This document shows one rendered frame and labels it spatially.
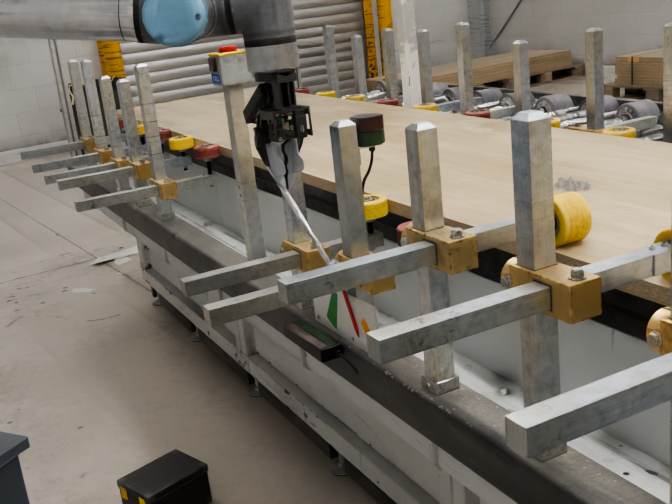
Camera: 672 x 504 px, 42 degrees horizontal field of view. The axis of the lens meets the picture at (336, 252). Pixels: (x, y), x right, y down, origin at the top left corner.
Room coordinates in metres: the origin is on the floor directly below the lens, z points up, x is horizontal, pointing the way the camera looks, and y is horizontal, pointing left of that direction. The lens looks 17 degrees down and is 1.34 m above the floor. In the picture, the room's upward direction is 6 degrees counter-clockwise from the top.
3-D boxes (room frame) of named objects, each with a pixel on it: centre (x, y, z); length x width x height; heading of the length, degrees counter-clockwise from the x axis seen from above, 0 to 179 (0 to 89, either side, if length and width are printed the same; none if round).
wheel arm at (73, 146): (3.48, 0.97, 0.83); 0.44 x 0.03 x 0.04; 116
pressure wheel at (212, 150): (2.66, 0.36, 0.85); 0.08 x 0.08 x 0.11
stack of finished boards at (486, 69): (9.77, -1.70, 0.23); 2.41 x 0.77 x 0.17; 123
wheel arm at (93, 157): (3.25, 0.86, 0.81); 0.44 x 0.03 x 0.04; 116
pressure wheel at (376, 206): (1.76, -0.08, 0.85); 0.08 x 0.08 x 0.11
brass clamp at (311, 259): (1.71, 0.06, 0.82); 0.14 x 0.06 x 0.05; 26
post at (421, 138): (1.28, -0.14, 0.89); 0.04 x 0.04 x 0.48; 26
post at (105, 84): (3.09, 0.73, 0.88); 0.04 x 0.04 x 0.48; 26
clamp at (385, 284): (1.49, -0.05, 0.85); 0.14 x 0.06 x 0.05; 26
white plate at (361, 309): (1.53, 0.00, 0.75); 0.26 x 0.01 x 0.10; 26
